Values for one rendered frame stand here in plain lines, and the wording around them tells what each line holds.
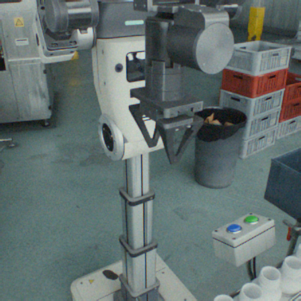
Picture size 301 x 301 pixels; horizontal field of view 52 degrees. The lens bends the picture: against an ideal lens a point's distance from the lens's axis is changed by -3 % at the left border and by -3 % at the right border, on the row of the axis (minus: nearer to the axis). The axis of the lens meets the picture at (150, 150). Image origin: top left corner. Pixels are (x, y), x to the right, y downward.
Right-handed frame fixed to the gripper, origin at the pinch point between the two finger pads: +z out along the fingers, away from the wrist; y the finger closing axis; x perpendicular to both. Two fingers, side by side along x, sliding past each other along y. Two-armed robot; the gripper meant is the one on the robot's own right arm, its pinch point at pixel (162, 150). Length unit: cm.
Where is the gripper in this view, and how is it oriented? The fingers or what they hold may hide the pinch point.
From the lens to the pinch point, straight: 50.2
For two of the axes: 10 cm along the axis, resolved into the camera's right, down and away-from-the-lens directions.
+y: 5.2, 4.0, -7.5
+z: -0.1, 8.8, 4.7
